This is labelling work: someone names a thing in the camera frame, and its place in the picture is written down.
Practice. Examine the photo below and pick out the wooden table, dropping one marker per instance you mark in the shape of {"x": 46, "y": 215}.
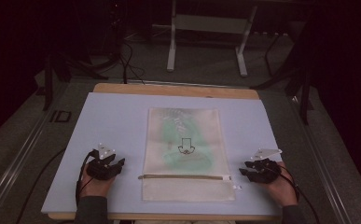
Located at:
{"x": 175, "y": 90}

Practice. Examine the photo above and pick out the beige mesh zip bag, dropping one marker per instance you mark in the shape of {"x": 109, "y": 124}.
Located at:
{"x": 186, "y": 189}

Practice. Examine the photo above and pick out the black rectangular floor frame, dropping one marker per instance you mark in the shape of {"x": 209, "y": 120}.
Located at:
{"x": 60, "y": 116}

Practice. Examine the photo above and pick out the person's left hand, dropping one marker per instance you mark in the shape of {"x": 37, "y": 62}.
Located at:
{"x": 95, "y": 186}

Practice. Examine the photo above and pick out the person's right hand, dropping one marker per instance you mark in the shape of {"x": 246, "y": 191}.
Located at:
{"x": 280, "y": 189}

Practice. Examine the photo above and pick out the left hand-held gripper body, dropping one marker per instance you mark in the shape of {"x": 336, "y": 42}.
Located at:
{"x": 102, "y": 169}

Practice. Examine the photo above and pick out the metal floor rail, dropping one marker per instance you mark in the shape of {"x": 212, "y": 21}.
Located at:
{"x": 321, "y": 161}
{"x": 16, "y": 165}

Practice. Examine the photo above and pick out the black metal stand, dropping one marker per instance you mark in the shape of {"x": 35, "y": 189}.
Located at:
{"x": 57, "y": 70}
{"x": 298, "y": 81}

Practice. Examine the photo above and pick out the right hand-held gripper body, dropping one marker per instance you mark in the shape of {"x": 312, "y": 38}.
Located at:
{"x": 265, "y": 169}

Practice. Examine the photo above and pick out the green item inside bag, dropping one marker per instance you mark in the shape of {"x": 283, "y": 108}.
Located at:
{"x": 175, "y": 132}

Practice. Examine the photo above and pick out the white metal stand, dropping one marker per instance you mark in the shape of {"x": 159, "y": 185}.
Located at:
{"x": 211, "y": 24}

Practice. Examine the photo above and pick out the light blue table mat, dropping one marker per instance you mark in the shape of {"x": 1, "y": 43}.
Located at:
{"x": 119, "y": 124}

